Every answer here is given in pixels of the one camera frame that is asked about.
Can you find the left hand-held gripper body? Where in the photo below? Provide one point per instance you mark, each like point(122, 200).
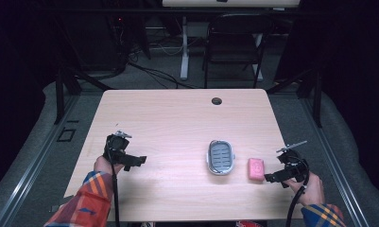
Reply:
point(117, 147)

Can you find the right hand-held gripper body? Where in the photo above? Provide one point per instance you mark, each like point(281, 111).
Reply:
point(291, 161)

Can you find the pink soap bar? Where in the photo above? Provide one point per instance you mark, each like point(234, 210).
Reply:
point(256, 169)

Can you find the grey soap dish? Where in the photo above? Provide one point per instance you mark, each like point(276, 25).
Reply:
point(220, 157)

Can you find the person's left hand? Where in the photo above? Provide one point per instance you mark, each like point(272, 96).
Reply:
point(102, 164)

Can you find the person's right hand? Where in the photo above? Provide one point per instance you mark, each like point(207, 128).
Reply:
point(310, 189)

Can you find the black metal stand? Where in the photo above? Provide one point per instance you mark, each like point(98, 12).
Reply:
point(64, 91)
point(306, 91)

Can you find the white desk leg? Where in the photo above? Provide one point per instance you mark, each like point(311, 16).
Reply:
point(184, 50)

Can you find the black folding chair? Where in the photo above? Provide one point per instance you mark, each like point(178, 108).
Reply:
point(234, 47)

